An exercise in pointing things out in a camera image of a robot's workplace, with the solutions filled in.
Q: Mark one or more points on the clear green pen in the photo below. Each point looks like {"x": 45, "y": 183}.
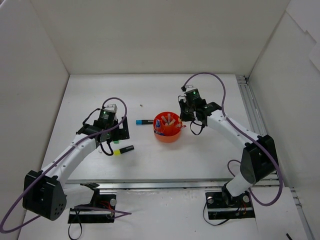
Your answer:
{"x": 163, "y": 118}

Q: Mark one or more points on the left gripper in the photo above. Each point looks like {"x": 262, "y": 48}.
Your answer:
{"x": 123, "y": 128}

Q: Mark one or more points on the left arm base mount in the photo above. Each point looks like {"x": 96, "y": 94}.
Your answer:
{"x": 97, "y": 205}

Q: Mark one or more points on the yellow cap black highlighter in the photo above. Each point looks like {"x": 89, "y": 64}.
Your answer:
{"x": 123, "y": 150}

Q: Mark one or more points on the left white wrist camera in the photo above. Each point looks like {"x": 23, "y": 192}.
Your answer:
{"x": 110, "y": 109}

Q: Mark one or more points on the blue ballpoint pen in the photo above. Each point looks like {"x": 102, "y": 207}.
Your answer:
{"x": 159, "y": 133}

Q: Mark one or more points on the orange round compartment organizer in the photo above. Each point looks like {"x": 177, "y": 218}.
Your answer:
{"x": 171, "y": 133}

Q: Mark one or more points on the front aluminium rail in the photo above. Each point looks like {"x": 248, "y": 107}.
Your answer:
{"x": 157, "y": 184}

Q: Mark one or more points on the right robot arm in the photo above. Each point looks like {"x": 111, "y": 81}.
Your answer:
{"x": 258, "y": 153}

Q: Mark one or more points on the aluminium rail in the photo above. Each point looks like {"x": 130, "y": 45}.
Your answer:
{"x": 157, "y": 184}
{"x": 256, "y": 123}

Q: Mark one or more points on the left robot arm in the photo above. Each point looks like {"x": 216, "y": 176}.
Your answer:
{"x": 46, "y": 192}

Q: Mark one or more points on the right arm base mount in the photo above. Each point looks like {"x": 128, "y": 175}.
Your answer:
{"x": 218, "y": 210}

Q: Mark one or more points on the right aluminium rail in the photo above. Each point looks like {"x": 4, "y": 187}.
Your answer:
{"x": 256, "y": 123}

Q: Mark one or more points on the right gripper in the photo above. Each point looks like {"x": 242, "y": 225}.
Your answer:
{"x": 187, "y": 113}

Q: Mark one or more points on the blue cap black highlighter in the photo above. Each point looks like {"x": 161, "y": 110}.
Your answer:
{"x": 144, "y": 122}

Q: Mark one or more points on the clear bottle blue cap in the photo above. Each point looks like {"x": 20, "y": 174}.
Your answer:
{"x": 157, "y": 125}

